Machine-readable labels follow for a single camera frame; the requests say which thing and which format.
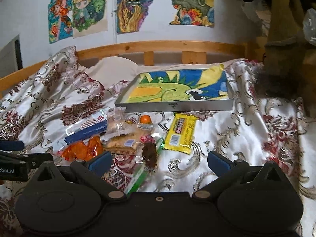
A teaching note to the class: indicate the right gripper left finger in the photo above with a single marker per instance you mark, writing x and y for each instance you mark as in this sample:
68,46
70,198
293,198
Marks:
89,173

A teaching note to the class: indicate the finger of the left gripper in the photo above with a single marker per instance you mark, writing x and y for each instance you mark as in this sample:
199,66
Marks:
6,145

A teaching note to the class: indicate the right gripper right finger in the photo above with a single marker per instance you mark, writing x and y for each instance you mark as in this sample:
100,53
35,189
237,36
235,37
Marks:
228,172

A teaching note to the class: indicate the orange foil snack packet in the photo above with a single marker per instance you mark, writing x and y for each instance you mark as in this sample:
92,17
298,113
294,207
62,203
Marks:
80,150

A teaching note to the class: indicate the blue white wrapper snack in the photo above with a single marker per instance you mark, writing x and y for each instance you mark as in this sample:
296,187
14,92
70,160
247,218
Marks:
82,130

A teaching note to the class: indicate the clear packet biscuit snack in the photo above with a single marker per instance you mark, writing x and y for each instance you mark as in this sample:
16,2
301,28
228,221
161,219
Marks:
117,126

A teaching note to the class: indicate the yellow snack packet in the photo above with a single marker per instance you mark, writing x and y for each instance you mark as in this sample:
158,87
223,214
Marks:
180,134

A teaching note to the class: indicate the dark brown snack packet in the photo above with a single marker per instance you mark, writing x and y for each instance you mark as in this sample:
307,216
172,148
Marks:
149,153

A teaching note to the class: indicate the green snack stick packet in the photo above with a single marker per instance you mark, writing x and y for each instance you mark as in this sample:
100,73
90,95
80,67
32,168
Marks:
141,172

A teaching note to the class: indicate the small orange fruit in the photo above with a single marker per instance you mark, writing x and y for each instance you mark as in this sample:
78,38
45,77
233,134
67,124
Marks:
145,119

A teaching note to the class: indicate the rice cracker clear packet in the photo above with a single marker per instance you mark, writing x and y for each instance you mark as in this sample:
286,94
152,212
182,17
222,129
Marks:
129,144

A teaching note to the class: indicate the grey tray with colourful lining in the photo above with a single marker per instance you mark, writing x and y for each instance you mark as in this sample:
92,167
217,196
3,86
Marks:
178,90

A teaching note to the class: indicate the cream pillow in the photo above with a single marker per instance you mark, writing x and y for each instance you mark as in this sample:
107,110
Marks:
111,70

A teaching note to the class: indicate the wooden bed headboard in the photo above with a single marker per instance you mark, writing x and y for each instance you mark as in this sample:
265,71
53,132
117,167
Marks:
59,81

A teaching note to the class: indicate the anime girl drawing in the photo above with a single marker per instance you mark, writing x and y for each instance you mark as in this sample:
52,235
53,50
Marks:
59,22

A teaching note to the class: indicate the blond child drawing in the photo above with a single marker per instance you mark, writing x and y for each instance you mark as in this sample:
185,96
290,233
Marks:
89,17

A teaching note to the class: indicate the landscape hills drawing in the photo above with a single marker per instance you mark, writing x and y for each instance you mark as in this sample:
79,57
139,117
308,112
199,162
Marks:
193,12

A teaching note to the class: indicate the swirly sun drawing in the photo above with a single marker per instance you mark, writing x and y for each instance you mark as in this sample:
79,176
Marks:
131,14

